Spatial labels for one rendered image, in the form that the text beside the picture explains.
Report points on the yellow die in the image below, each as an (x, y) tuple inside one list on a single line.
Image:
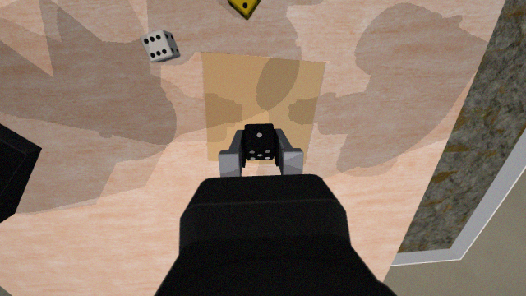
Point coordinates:
[(244, 7)]

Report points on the white die with black pips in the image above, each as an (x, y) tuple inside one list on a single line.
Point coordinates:
[(160, 46)]

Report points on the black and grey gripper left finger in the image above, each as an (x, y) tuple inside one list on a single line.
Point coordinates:
[(232, 161)]

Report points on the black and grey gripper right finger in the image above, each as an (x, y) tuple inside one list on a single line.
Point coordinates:
[(288, 159)]

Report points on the tan translucent mat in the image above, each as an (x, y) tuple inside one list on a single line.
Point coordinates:
[(241, 89)]

